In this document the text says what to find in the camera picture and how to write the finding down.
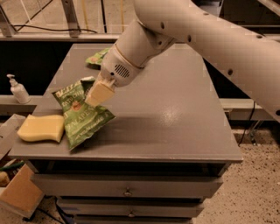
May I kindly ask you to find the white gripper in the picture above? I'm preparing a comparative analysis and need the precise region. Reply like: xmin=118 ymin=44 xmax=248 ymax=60
xmin=85 ymin=45 xmax=141 ymax=107

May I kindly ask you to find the middle grey drawer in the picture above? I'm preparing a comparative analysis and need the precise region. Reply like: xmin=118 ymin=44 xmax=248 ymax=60
xmin=58 ymin=199 xmax=204 ymax=218

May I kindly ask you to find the grey drawer cabinet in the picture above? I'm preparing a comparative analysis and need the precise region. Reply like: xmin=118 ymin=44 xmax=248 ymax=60
xmin=10 ymin=45 xmax=242 ymax=224

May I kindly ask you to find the cardboard box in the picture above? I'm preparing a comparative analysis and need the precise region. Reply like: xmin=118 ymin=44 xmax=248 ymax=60
xmin=0 ymin=114 xmax=44 ymax=219

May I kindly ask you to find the grey drawer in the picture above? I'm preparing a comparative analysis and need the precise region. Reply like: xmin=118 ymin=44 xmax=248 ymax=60
xmin=58 ymin=199 xmax=204 ymax=218
xmin=31 ymin=174 xmax=223 ymax=199

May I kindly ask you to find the yellow sponge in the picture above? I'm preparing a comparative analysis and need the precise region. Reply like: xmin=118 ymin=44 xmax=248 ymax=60
xmin=17 ymin=115 xmax=64 ymax=143

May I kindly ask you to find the black cable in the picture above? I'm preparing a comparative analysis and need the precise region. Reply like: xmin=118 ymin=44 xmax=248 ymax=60
xmin=11 ymin=24 xmax=98 ymax=35

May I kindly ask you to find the green jalapeno chip bag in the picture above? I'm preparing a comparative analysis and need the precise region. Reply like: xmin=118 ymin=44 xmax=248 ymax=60
xmin=52 ymin=76 xmax=115 ymax=151

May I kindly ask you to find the white pump bottle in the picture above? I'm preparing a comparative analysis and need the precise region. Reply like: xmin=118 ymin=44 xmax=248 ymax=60
xmin=7 ymin=74 xmax=31 ymax=104

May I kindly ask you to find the top grey drawer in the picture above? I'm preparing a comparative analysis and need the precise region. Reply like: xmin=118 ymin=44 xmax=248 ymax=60
xmin=31 ymin=174 xmax=223 ymax=199

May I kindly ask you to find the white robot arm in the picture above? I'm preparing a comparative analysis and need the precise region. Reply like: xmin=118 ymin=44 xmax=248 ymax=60
xmin=86 ymin=0 xmax=280 ymax=122

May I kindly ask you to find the green snack bag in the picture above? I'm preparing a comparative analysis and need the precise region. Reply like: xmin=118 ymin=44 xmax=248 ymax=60
xmin=86 ymin=48 xmax=109 ymax=66

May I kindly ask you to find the metal railing frame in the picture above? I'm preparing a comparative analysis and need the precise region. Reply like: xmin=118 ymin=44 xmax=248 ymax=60
xmin=0 ymin=0 xmax=280 ymax=42

